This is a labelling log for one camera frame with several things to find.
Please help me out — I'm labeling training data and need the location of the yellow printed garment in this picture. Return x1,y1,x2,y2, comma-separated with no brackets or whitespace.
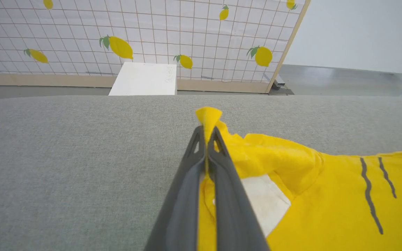
195,107,402,251

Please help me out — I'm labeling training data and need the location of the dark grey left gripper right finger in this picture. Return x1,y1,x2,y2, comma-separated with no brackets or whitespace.
207,126,270,251

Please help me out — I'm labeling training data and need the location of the lemon print grid panel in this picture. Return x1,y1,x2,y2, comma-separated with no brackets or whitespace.
0,0,311,94

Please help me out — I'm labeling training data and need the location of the white rectangular box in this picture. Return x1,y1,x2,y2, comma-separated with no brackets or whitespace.
108,62,178,96

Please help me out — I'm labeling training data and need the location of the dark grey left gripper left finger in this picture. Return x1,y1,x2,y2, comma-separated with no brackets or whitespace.
144,125,207,251

